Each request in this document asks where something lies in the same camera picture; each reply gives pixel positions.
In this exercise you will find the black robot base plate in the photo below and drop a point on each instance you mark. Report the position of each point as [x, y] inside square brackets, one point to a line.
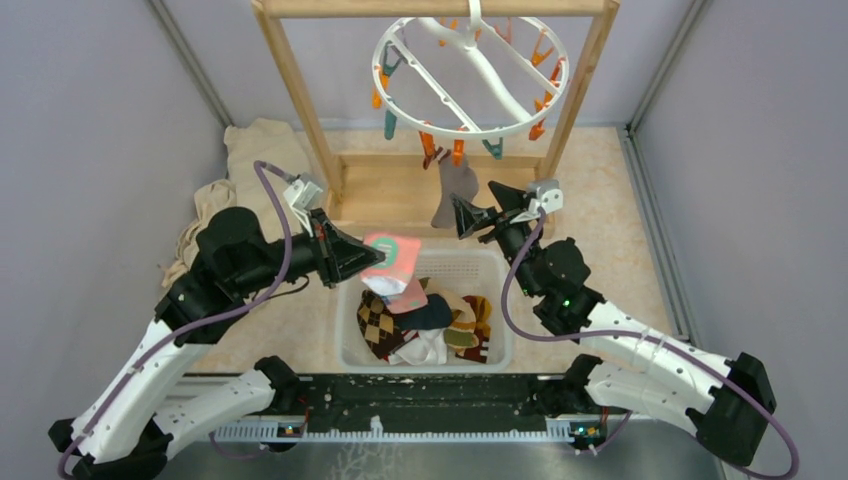
[438, 404]

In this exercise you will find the orange clothes clip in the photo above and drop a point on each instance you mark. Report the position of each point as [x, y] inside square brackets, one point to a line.
[432, 152]

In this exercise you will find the white sock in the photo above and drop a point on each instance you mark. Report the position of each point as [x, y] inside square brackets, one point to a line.
[425, 347]

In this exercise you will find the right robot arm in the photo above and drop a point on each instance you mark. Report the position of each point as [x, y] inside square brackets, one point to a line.
[662, 364]

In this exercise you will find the white perforated plastic basket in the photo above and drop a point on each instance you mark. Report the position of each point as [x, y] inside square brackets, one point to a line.
[464, 272]

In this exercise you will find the white round clip hanger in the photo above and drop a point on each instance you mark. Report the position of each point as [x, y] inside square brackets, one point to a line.
[470, 78]

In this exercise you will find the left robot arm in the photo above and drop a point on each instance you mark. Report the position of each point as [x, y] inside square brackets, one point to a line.
[128, 433]

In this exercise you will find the grey ribbed sock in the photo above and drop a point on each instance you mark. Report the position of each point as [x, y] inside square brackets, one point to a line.
[458, 180]

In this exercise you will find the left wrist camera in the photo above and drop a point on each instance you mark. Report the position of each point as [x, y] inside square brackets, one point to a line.
[302, 195]

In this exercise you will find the dark blue sock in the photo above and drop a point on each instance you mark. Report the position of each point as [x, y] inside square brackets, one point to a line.
[436, 314]

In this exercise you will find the argyle brown sock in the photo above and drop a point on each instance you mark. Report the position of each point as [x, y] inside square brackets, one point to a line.
[376, 323]

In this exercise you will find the wooden hanger stand frame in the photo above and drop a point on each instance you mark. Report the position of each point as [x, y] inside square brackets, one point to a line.
[391, 190]

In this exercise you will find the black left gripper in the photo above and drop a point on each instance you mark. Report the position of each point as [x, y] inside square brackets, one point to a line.
[337, 254]

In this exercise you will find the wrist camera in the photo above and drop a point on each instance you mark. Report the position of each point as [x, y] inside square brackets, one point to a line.
[545, 195]
[302, 195]

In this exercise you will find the aluminium rail front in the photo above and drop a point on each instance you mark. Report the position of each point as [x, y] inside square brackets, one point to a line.
[586, 432]

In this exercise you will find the pink sock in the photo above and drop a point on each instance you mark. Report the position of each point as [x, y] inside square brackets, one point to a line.
[393, 279]

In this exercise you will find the mustard yellow sock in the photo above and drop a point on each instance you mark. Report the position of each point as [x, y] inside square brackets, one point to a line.
[482, 309]

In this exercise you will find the teal clothes clip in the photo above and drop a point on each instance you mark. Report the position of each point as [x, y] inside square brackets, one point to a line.
[494, 148]

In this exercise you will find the beige crumpled cloth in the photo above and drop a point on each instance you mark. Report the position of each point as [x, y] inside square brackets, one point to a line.
[271, 141]

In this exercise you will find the beige striped ribbed sock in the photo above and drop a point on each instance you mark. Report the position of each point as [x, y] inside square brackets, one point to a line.
[460, 334]

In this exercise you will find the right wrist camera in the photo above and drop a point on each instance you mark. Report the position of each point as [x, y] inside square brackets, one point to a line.
[545, 195]

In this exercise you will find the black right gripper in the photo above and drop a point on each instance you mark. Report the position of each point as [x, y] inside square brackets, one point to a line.
[470, 217]

